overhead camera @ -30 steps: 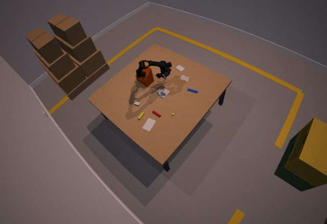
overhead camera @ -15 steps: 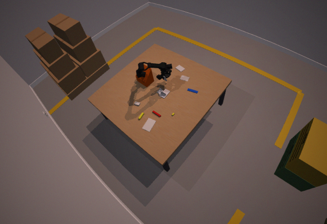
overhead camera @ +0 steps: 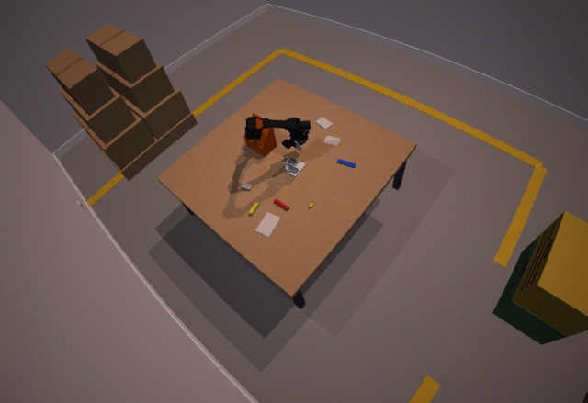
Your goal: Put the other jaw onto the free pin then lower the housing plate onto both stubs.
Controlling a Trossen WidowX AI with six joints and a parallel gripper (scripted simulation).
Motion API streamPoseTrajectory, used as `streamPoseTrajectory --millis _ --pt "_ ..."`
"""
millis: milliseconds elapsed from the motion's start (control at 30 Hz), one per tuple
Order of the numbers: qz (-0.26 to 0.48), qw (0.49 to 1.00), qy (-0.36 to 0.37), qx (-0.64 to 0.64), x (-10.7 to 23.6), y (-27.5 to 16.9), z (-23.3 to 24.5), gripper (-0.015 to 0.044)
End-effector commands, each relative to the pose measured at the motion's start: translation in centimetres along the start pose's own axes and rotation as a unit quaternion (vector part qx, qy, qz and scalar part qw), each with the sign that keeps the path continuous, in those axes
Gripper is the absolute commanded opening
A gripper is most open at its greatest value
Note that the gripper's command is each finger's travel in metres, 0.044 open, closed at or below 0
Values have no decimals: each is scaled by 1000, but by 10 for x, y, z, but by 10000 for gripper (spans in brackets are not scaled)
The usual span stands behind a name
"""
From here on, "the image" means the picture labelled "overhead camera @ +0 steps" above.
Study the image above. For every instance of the blue flat bar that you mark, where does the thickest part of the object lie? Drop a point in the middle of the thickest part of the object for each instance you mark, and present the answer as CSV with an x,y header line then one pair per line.
x,y
347,163

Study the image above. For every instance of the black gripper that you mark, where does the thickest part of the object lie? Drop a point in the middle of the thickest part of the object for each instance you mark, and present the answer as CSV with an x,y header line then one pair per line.
x,y
291,142

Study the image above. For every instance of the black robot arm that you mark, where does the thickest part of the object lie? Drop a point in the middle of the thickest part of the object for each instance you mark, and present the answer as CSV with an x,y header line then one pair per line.
x,y
291,124

